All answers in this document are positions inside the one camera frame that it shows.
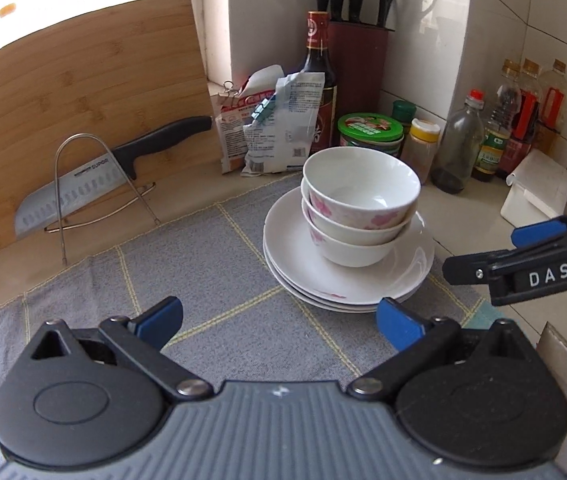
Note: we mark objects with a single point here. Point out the grey checked dish mat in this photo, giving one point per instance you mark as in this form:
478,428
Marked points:
239,323

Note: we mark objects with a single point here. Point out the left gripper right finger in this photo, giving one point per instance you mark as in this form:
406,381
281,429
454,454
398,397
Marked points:
437,359

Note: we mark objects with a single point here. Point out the white floral bowl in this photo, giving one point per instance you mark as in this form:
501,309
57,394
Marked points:
361,188
349,255
354,236

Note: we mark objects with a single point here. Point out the white plate with fruit print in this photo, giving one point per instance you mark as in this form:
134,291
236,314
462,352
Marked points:
323,304

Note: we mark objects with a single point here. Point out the dark soy sauce bottle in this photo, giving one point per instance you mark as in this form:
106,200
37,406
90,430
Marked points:
317,63

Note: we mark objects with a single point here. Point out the clear bottle red cap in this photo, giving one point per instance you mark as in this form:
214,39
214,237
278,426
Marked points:
462,139

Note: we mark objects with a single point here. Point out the stained white fruit plate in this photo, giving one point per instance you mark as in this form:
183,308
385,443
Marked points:
395,260

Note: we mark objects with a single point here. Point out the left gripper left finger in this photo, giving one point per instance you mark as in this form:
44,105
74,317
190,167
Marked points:
122,357

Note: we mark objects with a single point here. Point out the green lid round tub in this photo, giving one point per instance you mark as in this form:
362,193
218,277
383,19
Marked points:
371,130

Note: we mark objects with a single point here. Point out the bamboo cutting board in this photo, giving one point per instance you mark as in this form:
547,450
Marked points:
72,89

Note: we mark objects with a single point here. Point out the black handled cleaver knife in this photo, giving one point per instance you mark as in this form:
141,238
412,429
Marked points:
101,175

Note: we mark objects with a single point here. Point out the green label oil bottle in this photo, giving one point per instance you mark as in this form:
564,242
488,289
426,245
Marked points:
498,127

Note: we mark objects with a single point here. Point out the red label sauce bottle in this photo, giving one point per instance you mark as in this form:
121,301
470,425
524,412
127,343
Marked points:
523,125

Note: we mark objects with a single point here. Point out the white clipped salt bag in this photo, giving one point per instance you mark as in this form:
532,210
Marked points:
281,133

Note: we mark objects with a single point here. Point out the white plastic seasoning box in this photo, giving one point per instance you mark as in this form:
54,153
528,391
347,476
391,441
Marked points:
538,190

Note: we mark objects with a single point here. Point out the green cap small jar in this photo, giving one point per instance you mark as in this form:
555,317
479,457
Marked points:
404,112

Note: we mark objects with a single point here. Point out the yellow lid spice jar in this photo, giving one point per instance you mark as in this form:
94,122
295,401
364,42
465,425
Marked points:
420,147

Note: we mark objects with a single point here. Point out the red white clipped bag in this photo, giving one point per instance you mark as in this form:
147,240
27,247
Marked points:
233,108

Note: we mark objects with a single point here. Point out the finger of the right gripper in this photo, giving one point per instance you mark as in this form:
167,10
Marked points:
537,232
483,267

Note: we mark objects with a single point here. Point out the dark red knife block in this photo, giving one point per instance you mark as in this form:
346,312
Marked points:
357,53

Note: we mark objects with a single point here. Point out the tall yellow cap bottle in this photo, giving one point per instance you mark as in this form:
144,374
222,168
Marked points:
553,104

